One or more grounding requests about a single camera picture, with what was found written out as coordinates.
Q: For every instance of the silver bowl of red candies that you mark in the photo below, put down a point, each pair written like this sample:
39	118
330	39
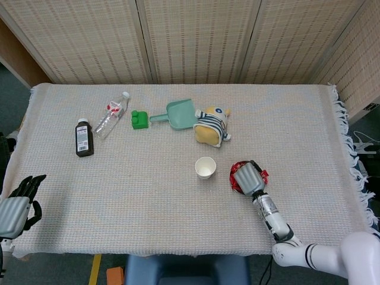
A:
231	185

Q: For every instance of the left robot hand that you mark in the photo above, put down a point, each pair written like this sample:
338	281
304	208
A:
13	213

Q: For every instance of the black power strip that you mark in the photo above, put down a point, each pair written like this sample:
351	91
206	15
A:
371	107

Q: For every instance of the woven folding screen panel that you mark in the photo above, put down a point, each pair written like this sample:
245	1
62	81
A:
359	68
83	41
300	41
199	41

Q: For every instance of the woven beige tablecloth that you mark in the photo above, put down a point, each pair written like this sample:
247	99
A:
133	193

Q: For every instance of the yellow striped plush toy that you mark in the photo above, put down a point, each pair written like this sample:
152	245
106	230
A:
207	133

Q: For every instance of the white clamp stand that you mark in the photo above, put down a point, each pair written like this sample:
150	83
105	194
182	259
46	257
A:
359	145

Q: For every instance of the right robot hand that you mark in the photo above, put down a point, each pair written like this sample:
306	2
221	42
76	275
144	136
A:
249	179

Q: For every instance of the clear plastic water bottle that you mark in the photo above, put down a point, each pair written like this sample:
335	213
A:
108	118

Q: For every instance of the brown medicine bottle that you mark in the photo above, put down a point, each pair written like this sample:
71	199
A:
84	142

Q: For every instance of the white paper cup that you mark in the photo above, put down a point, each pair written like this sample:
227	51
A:
205	169

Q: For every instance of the red candy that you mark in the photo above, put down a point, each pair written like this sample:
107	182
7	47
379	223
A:
233	179
264	175
238	165

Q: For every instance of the green toy block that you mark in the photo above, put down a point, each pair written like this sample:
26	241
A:
141	120

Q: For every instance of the black equipment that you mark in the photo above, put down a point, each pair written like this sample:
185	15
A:
371	166
3	154

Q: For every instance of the brown wooden board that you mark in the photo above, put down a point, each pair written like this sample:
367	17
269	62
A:
17	56

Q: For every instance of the orange block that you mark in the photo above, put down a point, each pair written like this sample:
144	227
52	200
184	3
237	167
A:
115	276

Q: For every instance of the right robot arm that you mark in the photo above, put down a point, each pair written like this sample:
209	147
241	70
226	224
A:
276	219

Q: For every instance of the teal plastic scoop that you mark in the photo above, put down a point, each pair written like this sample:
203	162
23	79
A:
181	115

